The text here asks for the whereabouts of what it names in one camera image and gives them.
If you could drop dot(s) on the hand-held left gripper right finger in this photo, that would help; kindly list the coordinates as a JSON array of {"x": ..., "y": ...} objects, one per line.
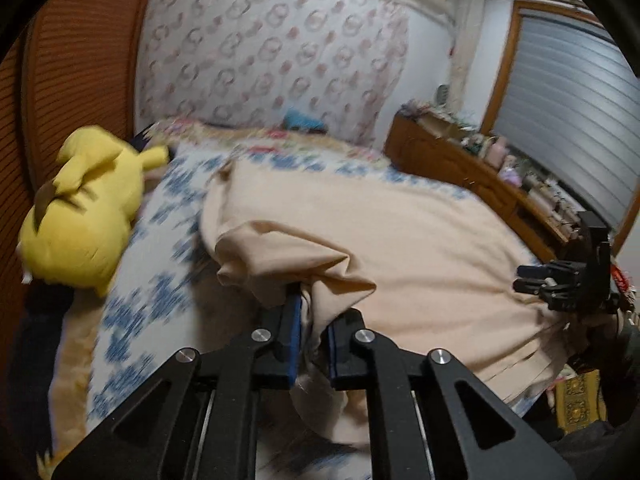
[{"x": 334, "y": 355}]

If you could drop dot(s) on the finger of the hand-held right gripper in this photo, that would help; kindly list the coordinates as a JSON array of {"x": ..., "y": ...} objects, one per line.
[
  {"x": 535, "y": 271},
  {"x": 531, "y": 287}
]

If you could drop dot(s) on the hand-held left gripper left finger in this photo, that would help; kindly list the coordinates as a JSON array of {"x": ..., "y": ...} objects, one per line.
[{"x": 292, "y": 340}]

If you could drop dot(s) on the beige printed t-shirt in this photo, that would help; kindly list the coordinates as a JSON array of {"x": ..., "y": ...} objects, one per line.
[{"x": 400, "y": 240}]

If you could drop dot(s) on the row of small dresser ornaments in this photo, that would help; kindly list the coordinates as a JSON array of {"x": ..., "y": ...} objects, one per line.
[{"x": 490, "y": 155}]

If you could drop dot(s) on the brown wooden dresser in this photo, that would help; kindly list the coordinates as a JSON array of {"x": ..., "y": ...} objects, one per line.
[{"x": 450, "y": 160}]

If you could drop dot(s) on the grey window blind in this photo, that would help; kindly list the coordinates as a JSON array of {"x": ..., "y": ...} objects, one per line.
[{"x": 575, "y": 110}]

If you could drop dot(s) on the floral bed sheet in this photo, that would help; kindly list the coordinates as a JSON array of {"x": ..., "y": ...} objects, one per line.
[{"x": 160, "y": 240}]

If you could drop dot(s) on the blue cloth item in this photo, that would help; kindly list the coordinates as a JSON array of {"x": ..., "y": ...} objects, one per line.
[{"x": 302, "y": 121}]

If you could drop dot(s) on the white pipe cover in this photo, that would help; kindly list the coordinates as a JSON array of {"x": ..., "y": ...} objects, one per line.
[{"x": 467, "y": 55}]

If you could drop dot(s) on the yellow plush toy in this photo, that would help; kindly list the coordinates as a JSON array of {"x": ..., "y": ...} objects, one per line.
[{"x": 85, "y": 220}]

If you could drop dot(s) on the floral patterned curtain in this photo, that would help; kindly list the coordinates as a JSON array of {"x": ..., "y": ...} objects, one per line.
[{"x": 270, "y": 50}]

